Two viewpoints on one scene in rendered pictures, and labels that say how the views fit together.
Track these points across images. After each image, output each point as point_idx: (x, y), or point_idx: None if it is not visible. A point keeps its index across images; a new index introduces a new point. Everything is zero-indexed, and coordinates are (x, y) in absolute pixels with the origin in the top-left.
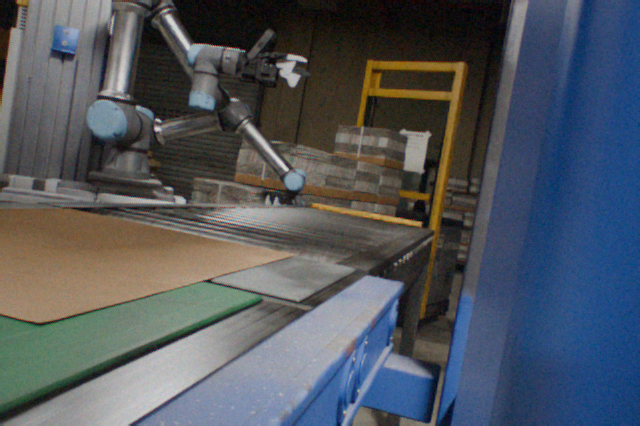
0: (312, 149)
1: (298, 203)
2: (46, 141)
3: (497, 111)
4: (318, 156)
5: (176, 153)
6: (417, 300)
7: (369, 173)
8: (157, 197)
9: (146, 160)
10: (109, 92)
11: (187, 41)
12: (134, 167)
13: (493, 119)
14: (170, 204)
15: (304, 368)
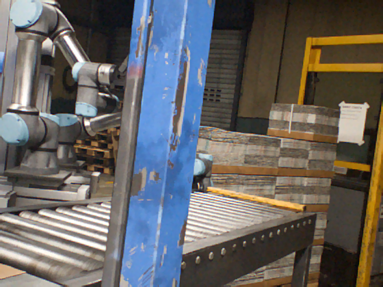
0: (228, 132)
1: (205, 184)
2: None
3: (117, 169)
4: (234, 138)
5: None
6: (300, 281)
7: (295, 149)
8: (63, 188)
9: (54, 157)
10: (14, 106)
11: (80, 57)
12: (42, 164)
13: (115, 175)
14: (27, 206)
15: None
